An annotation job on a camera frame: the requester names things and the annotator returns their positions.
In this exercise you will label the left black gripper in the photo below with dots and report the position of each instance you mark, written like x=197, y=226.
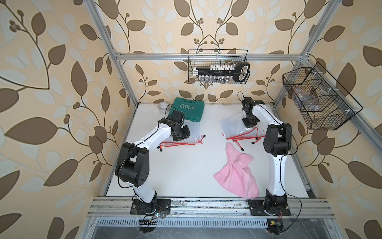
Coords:
x=185, y=135

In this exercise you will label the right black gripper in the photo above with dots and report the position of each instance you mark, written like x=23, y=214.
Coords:
x=249, y=125

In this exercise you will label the wiped clear document bag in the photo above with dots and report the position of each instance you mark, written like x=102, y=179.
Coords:
x=235, y=130

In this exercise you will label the pink wiping cloth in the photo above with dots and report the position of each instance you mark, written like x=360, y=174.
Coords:
x=236, y=176

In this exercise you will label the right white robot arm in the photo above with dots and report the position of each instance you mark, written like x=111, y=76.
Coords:
x=277, y=143

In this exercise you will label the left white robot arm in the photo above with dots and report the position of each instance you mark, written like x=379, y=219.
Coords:
x=133, y=164

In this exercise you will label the plastic bag in right basket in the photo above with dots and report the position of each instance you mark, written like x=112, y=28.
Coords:
x=308, y=101

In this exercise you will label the green plastic tool case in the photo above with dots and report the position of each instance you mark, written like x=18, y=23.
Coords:
x=193, y=110

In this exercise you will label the clear tape roll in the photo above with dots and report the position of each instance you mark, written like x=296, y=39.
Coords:
x=162, y=106

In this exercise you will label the black white tool in basket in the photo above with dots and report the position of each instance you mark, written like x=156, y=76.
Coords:
x=237, y=73

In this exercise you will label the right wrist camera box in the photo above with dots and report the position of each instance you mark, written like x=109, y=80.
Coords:
x=247, y=103

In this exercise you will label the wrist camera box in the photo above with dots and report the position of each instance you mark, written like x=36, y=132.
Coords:
x=177, y=116
x=247, y=103

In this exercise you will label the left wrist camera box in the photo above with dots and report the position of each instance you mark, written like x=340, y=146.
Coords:
x=177, y=116

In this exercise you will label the black wire basket back wall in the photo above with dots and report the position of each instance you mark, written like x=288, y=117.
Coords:
x=207, y=57

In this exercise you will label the black wire basket wall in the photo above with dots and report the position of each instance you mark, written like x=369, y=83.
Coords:
x=207, y=57
x=324, y=102

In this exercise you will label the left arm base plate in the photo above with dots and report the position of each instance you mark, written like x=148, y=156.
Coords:
x=150, y=206

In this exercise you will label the black wire basket right wall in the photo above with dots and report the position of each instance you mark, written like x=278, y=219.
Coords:
x=324, y=102

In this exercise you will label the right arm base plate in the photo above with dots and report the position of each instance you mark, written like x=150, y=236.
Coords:
x=266, y=207

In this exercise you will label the aluminium front rail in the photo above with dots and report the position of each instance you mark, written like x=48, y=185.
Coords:
x=304, y=208

